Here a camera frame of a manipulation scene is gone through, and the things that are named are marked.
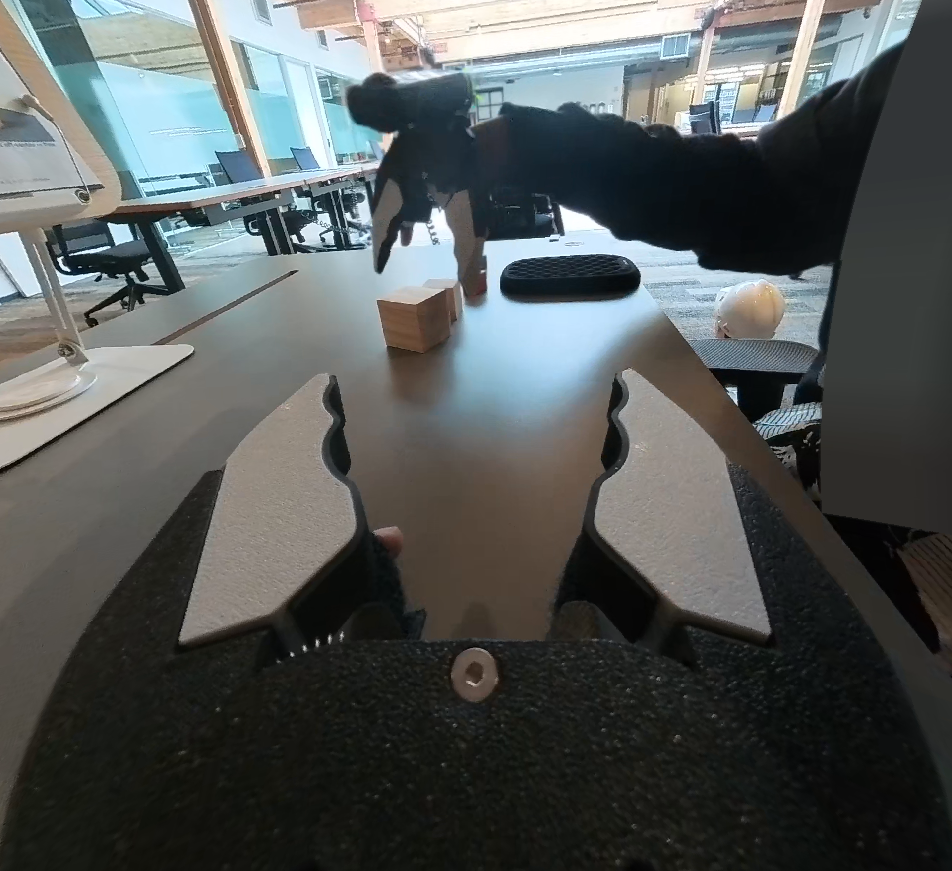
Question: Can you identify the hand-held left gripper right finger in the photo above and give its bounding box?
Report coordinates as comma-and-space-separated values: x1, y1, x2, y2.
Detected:
557, 369, 773, 646

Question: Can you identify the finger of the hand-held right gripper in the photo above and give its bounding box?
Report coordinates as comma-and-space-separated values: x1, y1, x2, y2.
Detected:
444, 187, 486, 295
372, 180, 412, 275

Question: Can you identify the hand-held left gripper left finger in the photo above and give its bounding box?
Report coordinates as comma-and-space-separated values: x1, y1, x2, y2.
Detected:
179, 374, 403, 649

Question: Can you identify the medium wooden cube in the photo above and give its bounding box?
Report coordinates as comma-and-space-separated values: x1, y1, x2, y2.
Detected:
424, 278, 465, 324

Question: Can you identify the large wooden cube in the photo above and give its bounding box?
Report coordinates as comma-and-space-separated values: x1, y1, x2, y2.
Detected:
377, 284, 453, 356

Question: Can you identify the person's right forearm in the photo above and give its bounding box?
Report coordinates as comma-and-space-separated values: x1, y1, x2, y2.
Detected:
503, 46, 908, 277

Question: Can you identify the black wrist rest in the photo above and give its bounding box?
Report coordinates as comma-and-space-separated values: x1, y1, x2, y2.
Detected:
500, 255, 642, 302

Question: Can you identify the person's printed shirt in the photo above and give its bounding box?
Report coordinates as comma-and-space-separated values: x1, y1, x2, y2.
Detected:
752, 403, 828, 488

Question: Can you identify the wooden office table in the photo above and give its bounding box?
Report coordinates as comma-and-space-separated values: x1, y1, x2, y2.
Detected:
102, 165, 382, 293

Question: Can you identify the black office chair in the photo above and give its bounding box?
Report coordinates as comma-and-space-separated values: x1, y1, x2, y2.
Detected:
45, 221, 168, 327
688, 339, 821, 421

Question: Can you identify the white round object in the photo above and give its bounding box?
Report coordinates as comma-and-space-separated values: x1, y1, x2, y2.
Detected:
714, 281, 786, 341

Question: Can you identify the white document stand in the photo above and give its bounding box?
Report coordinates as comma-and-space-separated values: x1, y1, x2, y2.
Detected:
0, 224, 196, 472

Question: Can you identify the white instruction sheet stand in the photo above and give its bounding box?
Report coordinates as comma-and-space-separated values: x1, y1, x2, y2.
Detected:
0, 1, 124, 235

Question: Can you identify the printed instruction sheet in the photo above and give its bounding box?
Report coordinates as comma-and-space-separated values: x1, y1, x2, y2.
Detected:
0, 53, 99, 198

